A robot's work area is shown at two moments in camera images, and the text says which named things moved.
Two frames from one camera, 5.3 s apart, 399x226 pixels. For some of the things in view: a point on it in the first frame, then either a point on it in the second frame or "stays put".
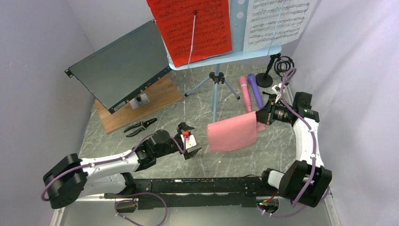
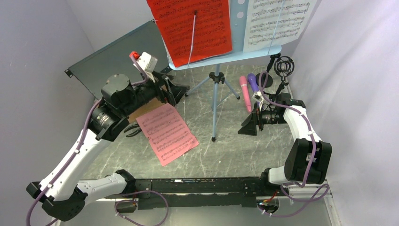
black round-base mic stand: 265,80 stays put
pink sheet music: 234,133 -> 169,134
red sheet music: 212,35 stays put
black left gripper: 181,127 -> 177,92
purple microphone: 251,79 stays put
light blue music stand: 238,12 stays put
